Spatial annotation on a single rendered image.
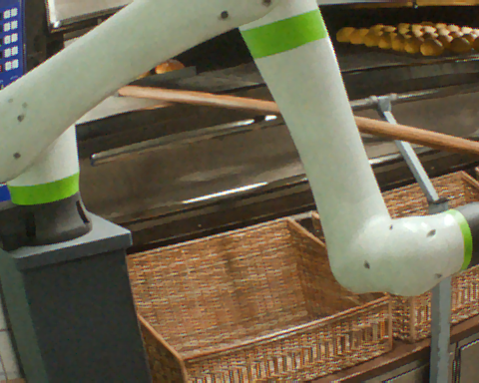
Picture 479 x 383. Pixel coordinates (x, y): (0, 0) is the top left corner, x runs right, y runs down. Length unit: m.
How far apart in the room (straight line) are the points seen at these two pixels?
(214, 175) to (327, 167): 1.47
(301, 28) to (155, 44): 0.23
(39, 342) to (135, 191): 1.33
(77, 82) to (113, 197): 1.50
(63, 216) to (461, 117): 1.96
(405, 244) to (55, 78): 0.51
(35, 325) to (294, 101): 0.50
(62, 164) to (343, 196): 0.40
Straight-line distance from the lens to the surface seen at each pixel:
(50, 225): 1.82
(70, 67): 1.60
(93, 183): 3.06
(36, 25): 2.96
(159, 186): 3.12
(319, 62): 1.69
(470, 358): 3.08
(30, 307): 1.80
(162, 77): 3.58
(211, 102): 2.96
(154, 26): 1.55
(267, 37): 1.68
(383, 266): 1.64
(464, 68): 3.59
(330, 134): 1.70
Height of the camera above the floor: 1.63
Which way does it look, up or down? 12 degrees down
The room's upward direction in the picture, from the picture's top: 7 degrees counter-clockwise
